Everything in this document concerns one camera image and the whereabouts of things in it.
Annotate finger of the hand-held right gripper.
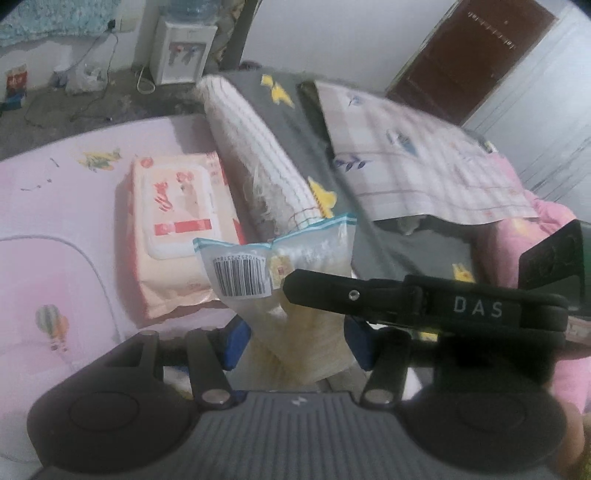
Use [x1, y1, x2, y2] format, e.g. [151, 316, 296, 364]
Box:
[283, 269, 424, 325]

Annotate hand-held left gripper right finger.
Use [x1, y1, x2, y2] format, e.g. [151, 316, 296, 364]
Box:
[344, 318, 413, 411]

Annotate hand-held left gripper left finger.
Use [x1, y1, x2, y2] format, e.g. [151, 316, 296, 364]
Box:
[104, 318, 253, 409]

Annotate clear zip bag with barcode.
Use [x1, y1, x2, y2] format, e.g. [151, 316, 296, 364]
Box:
[193, 213, 359, 385]

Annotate pink quilt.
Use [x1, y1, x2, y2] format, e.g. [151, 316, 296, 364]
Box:
[475, 150, 591, 416]

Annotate peach wet wipes pack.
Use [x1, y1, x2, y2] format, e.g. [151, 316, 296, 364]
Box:
[115, 151, 246, 325]

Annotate grey cloth with yellow print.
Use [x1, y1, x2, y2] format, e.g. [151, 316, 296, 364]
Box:
[221, 68, 477, 283]

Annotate checked cloth with blue flowers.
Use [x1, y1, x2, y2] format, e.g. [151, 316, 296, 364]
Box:
[313, 80, 541, 228]

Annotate white rolled towel red stripes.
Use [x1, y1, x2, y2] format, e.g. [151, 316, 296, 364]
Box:
[196, 75, 325, 234]

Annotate pink printed bed sheet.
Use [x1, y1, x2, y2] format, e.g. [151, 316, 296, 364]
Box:
[0, 114, 259, 416]

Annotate brown door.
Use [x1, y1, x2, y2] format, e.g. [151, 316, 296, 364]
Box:
[387, 0, 557, 126]

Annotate white water dispenser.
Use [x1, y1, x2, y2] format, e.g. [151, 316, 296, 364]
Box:
[150, 17, 219, 86]

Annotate clear plastic bag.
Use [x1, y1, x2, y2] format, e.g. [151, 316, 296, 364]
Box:
[64, 61, 110, 96]

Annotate blue water bottle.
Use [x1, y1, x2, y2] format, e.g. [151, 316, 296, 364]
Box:
[170, 0, 219, 25]

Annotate red packet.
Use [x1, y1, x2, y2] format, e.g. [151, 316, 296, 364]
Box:
[4, 65, 29, 110]

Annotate teal patterned cloth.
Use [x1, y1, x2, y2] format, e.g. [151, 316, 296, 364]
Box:
[0, 0, 114, 48]

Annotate black metal bed post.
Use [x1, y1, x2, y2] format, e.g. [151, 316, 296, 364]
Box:
[221, 0, 260, 71]

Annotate black floor cable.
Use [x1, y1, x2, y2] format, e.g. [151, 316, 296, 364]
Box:
[22, 32, 122, 127]

